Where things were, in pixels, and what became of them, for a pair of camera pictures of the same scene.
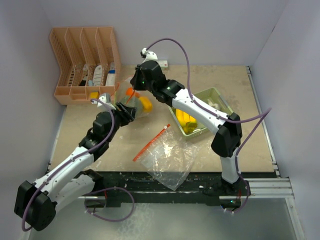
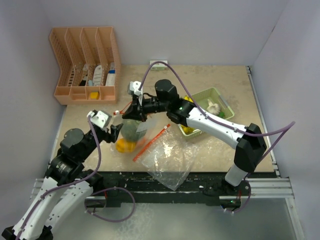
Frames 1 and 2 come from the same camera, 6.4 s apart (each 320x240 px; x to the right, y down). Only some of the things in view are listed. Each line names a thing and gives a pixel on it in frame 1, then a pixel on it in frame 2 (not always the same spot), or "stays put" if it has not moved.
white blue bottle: (111, 76) stays put
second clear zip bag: (168, 158) stays put
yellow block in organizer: (94, 95) stays put
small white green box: (163, 64) stays put
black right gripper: (134, 81) -> (134, 112)
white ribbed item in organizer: (97, 76) stays put
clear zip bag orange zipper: (124, 93) -> (131, 135)
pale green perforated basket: (215, 98) stays put
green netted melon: (133, 101) -> (129, 128)
